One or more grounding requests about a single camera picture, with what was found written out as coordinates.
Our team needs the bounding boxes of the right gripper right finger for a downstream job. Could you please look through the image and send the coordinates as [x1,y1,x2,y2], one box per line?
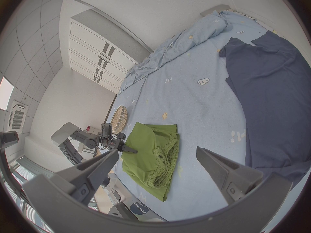
[196,146,264,205]

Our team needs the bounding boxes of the grey curtain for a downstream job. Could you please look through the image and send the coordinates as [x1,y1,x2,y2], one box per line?
[8,154,81,178]

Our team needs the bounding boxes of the green shorts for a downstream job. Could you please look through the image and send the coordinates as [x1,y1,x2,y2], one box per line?
[121,122,181,202]

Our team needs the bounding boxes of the square ceiling light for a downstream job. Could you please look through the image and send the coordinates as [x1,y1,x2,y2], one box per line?
[0,77,14,111]

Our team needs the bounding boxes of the dark blue T-shirt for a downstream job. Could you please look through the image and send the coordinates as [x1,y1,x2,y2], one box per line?
[219,31,311,189]

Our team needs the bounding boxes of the bed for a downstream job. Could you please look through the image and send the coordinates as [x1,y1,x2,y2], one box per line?
[107,7,311,223]

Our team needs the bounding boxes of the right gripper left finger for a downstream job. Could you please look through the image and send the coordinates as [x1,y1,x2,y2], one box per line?
[52,150,119,206]

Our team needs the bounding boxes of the white ceiling air conditioner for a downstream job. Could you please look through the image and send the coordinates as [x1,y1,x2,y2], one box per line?
[8,100,30,133]

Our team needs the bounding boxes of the round woven basket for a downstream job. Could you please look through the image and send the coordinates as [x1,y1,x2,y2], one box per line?
[110,105,128,133]

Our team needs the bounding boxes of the window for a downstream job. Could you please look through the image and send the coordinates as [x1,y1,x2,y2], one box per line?
[7,164,99,230]

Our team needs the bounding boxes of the white wardrobe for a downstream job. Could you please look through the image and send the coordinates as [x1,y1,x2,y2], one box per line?
[69,10,153,95]

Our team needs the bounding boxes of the pale blue quilt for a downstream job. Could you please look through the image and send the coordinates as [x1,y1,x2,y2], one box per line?
[119,11,234,94]

